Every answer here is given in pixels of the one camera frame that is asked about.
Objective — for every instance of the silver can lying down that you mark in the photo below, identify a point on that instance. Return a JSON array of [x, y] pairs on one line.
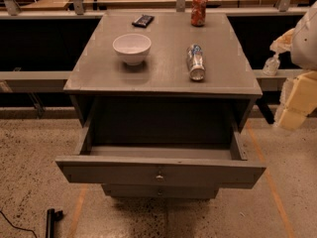
[[195, 62]]

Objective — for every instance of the grey drawer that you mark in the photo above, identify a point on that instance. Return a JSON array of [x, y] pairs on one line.
[[185, 150], [162, 191]]

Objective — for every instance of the black tool on floor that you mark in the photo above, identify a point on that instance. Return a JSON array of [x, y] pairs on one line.
[[53, 217]]

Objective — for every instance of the black snack bar packet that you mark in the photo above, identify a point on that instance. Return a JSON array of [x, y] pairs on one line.
[[143, 21]]

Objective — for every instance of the orange upright soda can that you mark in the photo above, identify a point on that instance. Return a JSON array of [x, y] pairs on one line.
[[198, 12]]

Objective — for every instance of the white ceramic bowl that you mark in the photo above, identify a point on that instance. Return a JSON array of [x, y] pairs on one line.
[[132, 49]]

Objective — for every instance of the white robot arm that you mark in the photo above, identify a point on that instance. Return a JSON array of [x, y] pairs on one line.
[[303, 51]]

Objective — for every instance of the grey lower drawer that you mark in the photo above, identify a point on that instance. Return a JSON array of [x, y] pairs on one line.
[[162, 191]]

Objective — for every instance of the grey metal railing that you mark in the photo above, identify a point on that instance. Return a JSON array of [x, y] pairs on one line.
[[41, 47]]

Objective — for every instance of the grey wooden cabinet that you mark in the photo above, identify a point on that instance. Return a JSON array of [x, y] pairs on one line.
[[228, 71]]

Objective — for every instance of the padded gripper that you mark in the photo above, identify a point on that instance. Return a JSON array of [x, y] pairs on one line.
[[305, 45]]

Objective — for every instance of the grey top drawer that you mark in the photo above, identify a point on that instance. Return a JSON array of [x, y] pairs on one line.
[[185, 150]]

